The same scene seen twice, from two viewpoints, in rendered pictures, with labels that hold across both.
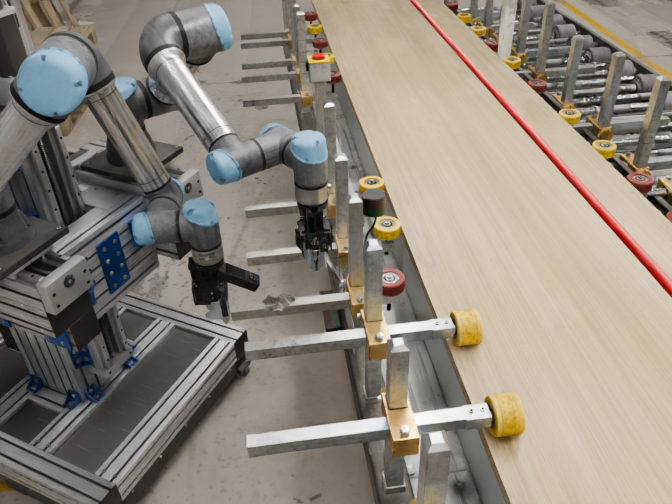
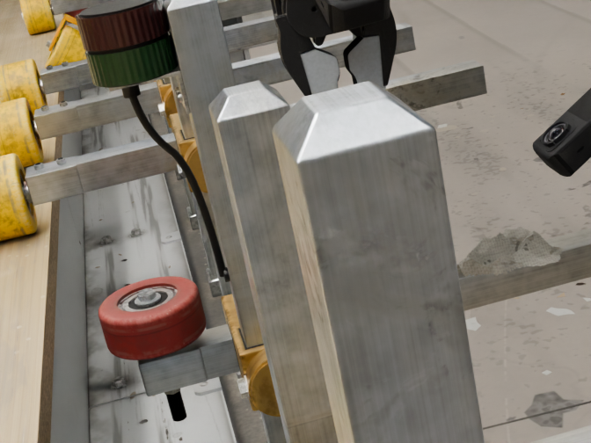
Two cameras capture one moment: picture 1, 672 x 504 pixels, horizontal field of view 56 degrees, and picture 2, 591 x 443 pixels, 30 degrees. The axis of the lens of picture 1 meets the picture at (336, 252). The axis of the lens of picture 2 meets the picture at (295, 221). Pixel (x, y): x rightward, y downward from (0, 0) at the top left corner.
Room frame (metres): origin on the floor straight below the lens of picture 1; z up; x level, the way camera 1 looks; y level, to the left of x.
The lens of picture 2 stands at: (2.07, -0.02, 1.24)
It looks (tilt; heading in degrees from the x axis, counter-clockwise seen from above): 21 degrees down; 180
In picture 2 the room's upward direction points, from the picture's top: 12 degrees counter-clockwise
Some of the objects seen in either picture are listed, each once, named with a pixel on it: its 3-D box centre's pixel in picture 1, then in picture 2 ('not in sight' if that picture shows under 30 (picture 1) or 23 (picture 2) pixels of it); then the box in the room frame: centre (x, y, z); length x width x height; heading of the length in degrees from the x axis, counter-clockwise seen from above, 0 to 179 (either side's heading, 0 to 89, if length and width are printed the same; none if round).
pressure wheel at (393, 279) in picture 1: (389, 292); (163, 356); (1.28, -0.14, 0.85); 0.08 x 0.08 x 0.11
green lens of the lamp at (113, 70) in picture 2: (373, 207); (131, 58); (1.31, -0.10, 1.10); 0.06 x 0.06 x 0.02
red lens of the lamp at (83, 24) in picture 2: (373, 198); (122, 22); (1.31, -0.10, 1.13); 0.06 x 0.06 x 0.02
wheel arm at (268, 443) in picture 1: (379, 428); (212, 81); (0.77, -0.07, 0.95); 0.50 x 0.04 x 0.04; 96
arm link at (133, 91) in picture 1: (121, 103); not in sight; (1.78, 0.61, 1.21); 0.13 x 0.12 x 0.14; 126
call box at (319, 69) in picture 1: (319, 69); not in sight; (2.07, 0.03, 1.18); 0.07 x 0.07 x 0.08; 6
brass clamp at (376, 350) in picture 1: (374, 330); (204, 148); (1.04, -0.08, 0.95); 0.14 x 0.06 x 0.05; 6
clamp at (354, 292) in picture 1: (358, 294); (264, 349); (1.29, -0.06, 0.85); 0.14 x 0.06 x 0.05; 6
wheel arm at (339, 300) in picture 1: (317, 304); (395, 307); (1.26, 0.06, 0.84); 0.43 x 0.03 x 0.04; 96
